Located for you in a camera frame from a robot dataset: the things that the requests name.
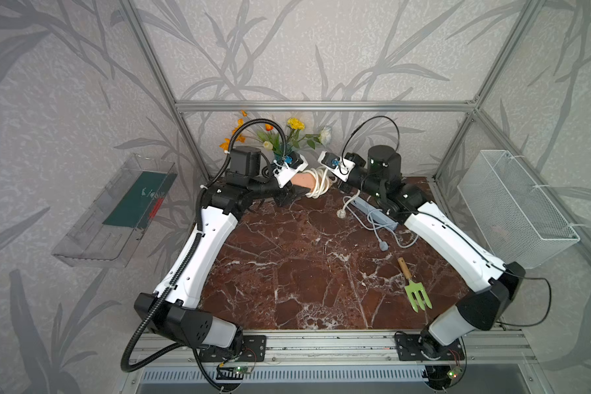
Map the pink power strip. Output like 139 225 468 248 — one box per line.
291 172 317 191

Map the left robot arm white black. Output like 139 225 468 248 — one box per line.
127 147 308 354

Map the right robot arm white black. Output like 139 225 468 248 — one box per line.
324 145 525 349

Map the green garden hand fork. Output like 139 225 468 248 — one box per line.
397 258 433 313

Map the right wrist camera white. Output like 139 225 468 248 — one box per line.
318 151 356 182

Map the grey power strip with cord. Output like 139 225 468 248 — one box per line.
342 195 420 251

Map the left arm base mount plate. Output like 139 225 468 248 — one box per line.
199 334 267 362

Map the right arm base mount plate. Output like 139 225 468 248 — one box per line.
393 331 466 363

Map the white wire mesh basket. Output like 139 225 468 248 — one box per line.
458 149 580 269

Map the clear plastic wall tray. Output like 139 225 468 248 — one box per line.
52 154 177 269

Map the aluminium front rail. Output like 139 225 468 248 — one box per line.
122 329 538 368

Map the black corrugated cable conduit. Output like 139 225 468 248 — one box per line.
120 117 289 374

